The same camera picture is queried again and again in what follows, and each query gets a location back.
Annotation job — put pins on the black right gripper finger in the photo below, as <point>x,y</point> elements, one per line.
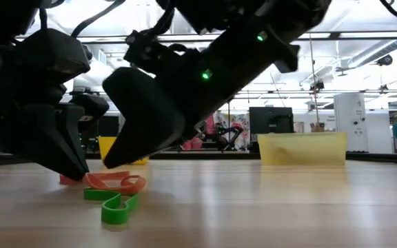
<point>143,120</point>

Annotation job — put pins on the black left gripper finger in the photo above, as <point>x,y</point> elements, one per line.
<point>53,137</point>
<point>91,129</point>

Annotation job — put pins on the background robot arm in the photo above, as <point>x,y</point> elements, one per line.
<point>226,132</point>

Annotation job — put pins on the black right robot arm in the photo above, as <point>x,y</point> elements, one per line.
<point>271,20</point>

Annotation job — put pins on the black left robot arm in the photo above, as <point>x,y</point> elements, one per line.
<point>5,13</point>

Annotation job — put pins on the orange rubber band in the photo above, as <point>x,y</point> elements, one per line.
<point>129,189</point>

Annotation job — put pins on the green rubber band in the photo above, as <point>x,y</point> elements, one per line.
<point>112,213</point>

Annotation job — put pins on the yellow perforated plastic basket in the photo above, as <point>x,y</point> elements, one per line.
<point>105,146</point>

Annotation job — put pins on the red hanging cloth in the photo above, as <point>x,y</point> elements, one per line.
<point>210,124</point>

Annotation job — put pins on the colourful painted cloth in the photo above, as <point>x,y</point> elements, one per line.
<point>233,120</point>

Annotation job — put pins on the black monitor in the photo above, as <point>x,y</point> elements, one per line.
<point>271,120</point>

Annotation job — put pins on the thin brown pole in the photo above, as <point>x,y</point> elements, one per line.
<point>313,86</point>

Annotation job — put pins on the translucent yellow plastic basket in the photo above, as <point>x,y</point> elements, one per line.
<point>302,148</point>

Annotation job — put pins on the white cabinet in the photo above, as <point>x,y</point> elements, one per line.
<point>351,113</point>

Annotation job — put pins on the black overhead beam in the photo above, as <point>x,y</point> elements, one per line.
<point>357,34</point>

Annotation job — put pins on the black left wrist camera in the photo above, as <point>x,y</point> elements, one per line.
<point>53,55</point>

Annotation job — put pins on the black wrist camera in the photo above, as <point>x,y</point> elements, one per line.
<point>53,55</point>
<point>150,55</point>

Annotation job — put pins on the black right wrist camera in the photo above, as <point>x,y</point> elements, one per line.
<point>150,55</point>

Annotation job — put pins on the black ceiling camera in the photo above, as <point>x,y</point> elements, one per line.
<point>385,60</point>

